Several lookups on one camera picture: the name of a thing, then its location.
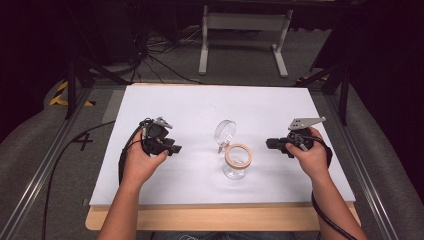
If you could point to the wooden table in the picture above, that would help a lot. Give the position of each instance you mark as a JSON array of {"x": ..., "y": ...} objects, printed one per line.
[{"x": 216, "y": 218}]

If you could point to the person's right hand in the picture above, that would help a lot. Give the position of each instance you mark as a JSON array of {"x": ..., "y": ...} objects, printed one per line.
[{"x": 315, "y": 160}]

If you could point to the yellow black floor tape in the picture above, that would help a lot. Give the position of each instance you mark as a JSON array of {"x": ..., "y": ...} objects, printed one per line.
[{"x": 60, "y": 95}]

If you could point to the grey floor tape strip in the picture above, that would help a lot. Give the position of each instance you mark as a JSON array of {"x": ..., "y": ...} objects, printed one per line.
[{"x": 113, "y": 106}]

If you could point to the clear glass jar hinged lid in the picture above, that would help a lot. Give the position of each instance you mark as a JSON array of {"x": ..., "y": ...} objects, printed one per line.
[{"x": 237, "y": 160}]

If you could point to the black tripod stand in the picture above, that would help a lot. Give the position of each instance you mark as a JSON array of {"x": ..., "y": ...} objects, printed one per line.
[
  {"x": 71, "y": 83},
  {"x": 343, "y": 90}
]

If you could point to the white metal stand frame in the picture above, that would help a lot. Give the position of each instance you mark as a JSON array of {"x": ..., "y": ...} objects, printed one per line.
[{"x": 245, "y": 21}]

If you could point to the aluminium floor rail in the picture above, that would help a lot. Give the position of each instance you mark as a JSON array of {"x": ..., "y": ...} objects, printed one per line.
[
  {"x": 36, "y": 173},
  {"x": 363, "y": 173}
]

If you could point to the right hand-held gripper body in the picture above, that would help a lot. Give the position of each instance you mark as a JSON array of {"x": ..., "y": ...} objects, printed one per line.
[{"x": 300, "y": 135}]

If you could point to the white table mat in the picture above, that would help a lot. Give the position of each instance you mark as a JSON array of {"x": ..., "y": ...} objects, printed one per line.
[{"x": 206, "y": 110}]

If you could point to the person's left hand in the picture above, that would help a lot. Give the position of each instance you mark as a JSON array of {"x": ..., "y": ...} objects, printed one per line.
[{"x": 140, "y": 166}]

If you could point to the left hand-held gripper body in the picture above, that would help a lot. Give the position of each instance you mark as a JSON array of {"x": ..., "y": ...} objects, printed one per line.
[{"x": 154, "y": 132}]

